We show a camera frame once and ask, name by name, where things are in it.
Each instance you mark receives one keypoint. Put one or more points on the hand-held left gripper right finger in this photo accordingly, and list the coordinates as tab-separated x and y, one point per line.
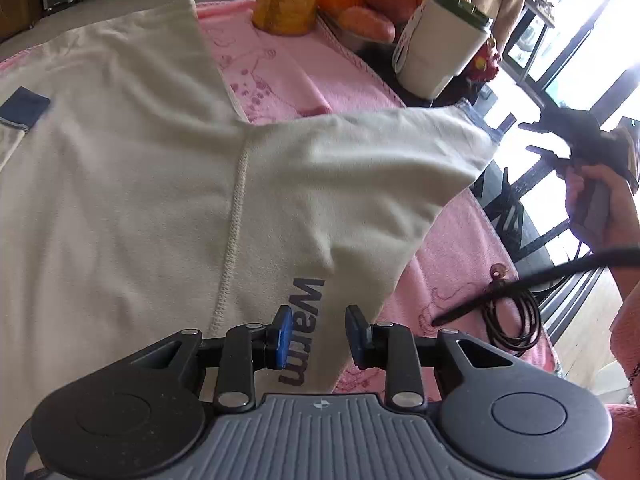
356	335

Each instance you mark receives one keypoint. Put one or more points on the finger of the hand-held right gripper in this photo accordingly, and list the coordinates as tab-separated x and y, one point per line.
534	124
547	156

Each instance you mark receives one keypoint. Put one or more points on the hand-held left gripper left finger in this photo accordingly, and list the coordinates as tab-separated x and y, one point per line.
283	337

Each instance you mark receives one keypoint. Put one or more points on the cream long-sleeve shirt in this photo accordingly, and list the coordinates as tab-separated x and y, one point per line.
150	170

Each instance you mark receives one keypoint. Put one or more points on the person's right forearm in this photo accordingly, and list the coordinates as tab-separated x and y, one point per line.
631	280

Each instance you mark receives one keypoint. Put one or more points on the person's right hand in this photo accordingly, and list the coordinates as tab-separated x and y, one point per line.
620	210

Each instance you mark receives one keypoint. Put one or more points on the white cup with green lid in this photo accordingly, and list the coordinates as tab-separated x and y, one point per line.
437	42

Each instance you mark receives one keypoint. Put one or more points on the person's pink clothing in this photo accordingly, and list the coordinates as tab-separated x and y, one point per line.
626	360

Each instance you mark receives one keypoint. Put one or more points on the pink printed blanket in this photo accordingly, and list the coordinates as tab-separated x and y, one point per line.
300	80

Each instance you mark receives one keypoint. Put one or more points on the black metal chair frame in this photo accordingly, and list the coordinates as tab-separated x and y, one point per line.
530	210

